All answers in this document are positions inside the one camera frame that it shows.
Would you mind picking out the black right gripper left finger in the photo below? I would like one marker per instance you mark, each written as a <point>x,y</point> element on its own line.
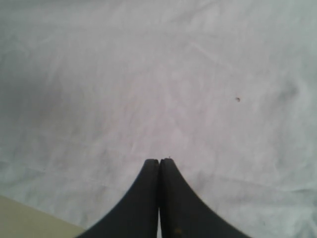
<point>136,214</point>

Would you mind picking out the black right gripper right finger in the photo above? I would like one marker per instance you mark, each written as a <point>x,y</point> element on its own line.
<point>183,214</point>

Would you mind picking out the white t-shirt red lettering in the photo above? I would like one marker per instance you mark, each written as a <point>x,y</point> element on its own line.
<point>89,89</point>

